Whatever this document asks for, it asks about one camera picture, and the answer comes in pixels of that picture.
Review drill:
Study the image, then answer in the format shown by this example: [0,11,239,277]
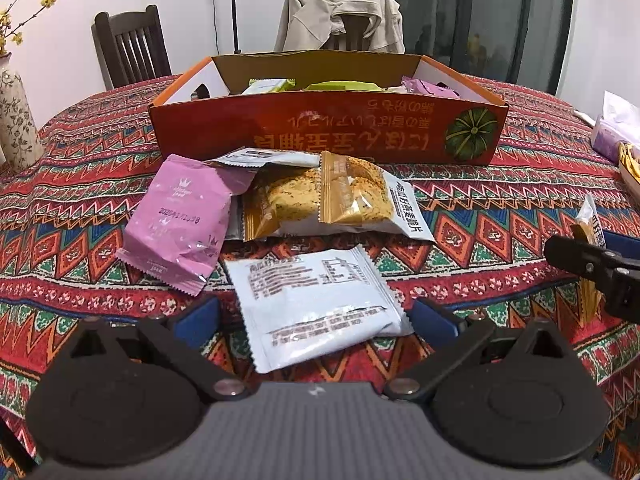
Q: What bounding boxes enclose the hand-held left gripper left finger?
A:
[64,296,252,404]

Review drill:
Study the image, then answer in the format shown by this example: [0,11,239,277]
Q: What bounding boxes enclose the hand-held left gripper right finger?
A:
[382,297,576,403]

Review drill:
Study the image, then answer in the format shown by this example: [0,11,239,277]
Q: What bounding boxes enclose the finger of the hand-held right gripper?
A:
[602,231,640,265]
[544,234,640,323]

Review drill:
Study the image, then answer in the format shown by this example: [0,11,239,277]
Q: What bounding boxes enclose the white gold snack packet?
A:
[222,246,416,374]
[207,146,321,168]
[241,166,323,242]
[280,151,436,244]
[574,195,608,328]

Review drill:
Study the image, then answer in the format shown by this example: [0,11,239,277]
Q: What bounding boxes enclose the purple snack packet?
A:
[401,76,461,97]
[215,165,258,197]
[116,154,236,297]

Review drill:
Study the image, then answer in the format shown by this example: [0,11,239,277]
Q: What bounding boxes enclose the orange cardboard box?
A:
[147,50,511,167]

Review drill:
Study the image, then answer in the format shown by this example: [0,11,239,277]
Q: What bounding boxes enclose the green white snack packet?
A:
[241,77,297,95]
[305,80,383,92]

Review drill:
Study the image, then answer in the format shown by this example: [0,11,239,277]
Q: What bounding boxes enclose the tray of gold wrappers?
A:
[617,141,640,201]

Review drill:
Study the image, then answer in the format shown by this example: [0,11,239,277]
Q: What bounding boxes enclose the purple tissue pack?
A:
[590,91,640,163]

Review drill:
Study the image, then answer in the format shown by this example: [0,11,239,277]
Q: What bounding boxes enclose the patterned red tablecloth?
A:
[0,74,640,480]

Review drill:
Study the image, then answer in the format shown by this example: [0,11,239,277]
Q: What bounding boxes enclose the glass sliding door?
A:
[297,0,576,96]

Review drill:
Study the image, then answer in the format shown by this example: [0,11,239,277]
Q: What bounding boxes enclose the floral ceramic vase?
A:
[0,52,45,171]

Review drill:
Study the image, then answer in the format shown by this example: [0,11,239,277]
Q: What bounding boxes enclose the dark wooden chair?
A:
[91,4,172,90]
[320,12,381,53]

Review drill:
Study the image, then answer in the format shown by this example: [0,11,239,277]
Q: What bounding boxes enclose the black tripod stand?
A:
[227,0,242,56]

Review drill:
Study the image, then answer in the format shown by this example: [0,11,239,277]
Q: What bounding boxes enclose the beige jacket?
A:
[274,0,406,56]

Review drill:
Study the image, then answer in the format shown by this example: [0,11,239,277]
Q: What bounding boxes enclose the yellow flower branches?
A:
[0,0,81,58]

